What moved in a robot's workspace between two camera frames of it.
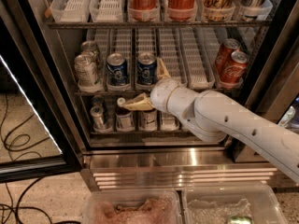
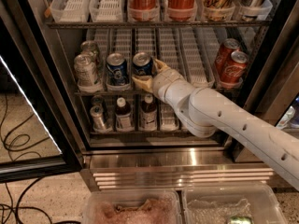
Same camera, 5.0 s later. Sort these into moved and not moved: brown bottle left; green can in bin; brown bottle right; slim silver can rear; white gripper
Moved: white gripper
Not moved: green can in bin; brown bottle left; slim silver can rear; brown bottle right
